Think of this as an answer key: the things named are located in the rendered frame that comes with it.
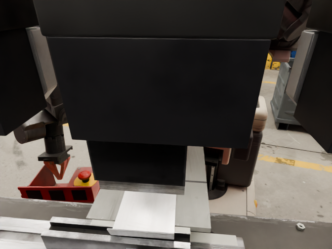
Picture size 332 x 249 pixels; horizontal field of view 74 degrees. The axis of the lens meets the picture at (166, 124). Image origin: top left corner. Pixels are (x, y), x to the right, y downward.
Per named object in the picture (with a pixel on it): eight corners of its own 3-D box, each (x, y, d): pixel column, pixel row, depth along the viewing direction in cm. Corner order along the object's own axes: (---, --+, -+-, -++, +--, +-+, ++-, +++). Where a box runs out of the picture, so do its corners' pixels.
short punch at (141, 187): (184, 188, 26) (188, 117, 22) (184, 201, 24) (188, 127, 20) (103, 183, 27) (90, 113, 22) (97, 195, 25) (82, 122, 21)
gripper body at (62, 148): (37, 162, 65) (33, 139, 63) (54, 150, 75) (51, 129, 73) (59, 162, 65) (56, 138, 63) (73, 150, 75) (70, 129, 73)
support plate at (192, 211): (201, 135, 54) (202, 132, 53) (210, 232, 31) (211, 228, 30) (129, 132, 55) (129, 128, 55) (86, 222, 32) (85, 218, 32)
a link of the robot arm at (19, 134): (74, 108, 63) (56, 93, 66) (35, 116, 54) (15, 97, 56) (64, 140, 69) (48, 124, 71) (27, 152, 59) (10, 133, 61)
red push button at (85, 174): (94, 177, 72) (92, 169, 70) (90, 186, 68) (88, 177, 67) (82, 177, 72) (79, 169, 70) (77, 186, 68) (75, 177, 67)
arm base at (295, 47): (304, 26, 72) (265, 25, 75) (314, 10, 64) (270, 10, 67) (301, 51, 71) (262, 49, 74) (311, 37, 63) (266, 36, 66)
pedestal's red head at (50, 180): (111, 191, 82) (105, 152, 73) (100, 230, 68) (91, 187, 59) (58, 191, 82) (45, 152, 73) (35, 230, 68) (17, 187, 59)
